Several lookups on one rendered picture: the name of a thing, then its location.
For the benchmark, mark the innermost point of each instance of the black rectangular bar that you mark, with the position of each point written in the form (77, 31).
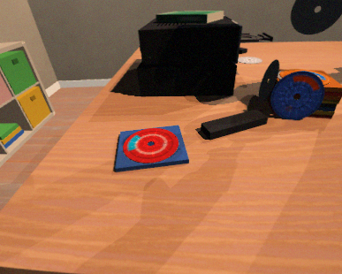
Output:
(235, 123)
(242, 50)

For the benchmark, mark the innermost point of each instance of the red cd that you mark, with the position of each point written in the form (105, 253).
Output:
(137, 149)

